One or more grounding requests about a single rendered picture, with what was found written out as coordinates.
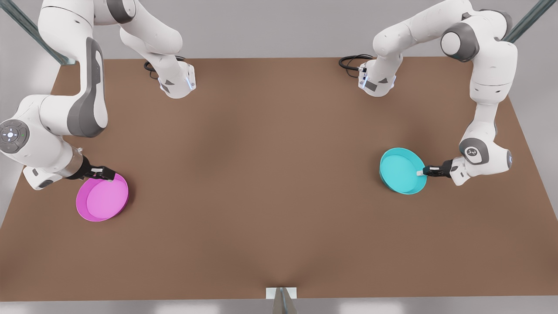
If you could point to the blue plate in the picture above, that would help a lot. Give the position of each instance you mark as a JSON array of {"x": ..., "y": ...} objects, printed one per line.
[{"x": 401, "y": 171}]

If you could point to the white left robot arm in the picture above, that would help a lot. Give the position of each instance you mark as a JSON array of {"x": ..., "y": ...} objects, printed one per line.
[{"x": 488, "y": 65}]

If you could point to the silver frame post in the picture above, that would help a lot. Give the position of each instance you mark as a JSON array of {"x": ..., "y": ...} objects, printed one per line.
[
  {"x": 529, "y": 19},
  {"x": 281, "y": 299},
  {"x": 35, "y": 31}
]

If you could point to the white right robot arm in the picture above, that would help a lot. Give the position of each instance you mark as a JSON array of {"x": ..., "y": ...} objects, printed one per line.
[{"x": 52, "y": 117}]

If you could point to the pink plate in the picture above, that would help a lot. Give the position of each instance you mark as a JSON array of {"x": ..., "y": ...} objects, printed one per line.
[{"x": 102, "y": 198}]

